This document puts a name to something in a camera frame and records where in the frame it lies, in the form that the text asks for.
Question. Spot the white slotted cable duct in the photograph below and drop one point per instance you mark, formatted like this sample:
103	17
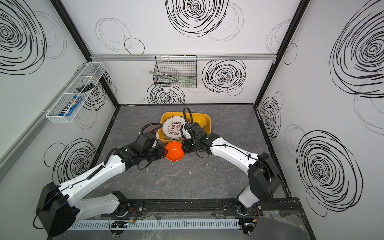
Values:
194	224

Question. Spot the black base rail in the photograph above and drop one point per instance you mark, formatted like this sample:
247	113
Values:
225	207

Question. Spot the green item in basket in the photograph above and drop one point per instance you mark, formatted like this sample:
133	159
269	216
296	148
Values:
185	81

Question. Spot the black wire basket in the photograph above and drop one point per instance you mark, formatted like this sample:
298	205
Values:
168	67

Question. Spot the yellow bowl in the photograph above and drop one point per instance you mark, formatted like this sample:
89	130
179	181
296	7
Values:
201	121

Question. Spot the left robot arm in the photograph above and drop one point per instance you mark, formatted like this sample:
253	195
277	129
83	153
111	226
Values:
61	206

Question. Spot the orange bowl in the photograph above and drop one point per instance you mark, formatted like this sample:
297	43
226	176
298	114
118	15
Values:
175	151

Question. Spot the blue candy packet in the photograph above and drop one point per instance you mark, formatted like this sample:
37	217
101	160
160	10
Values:
71	106

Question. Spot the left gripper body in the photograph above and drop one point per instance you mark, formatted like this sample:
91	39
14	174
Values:
160	151

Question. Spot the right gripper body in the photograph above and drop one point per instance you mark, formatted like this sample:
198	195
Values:
187	145

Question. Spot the white wire shelf basket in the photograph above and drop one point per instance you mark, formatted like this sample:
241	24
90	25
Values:
93	100

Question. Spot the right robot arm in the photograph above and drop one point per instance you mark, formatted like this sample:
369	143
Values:
262	171

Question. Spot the yellow plastic bin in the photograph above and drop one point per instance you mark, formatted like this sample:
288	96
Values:
167	115

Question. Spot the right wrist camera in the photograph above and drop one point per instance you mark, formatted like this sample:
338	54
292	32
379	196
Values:
186	133

